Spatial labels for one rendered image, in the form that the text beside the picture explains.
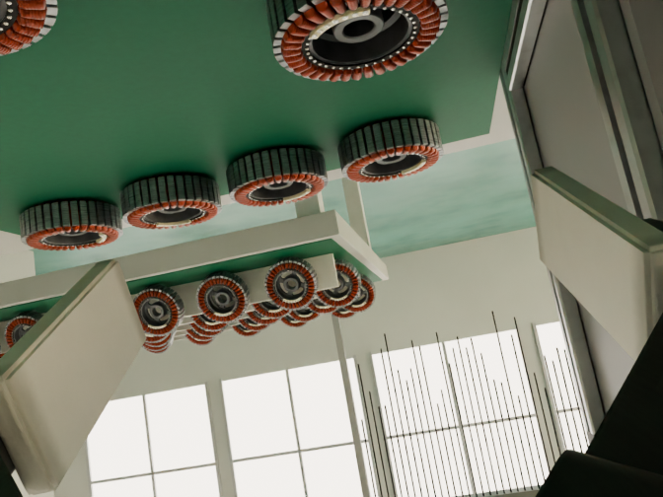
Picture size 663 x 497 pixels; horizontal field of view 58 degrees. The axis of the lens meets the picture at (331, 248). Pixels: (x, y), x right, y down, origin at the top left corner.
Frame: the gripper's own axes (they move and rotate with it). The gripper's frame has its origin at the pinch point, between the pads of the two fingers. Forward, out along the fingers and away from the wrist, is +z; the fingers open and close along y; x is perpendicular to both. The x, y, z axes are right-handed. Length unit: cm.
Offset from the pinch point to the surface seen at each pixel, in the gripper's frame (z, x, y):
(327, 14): 20.0, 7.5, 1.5
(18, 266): 316, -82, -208
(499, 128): 55, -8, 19
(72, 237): 54, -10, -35
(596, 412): 23.3, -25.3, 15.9
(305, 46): 23.3, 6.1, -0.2
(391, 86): 38.8, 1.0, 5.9
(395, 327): 552, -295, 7
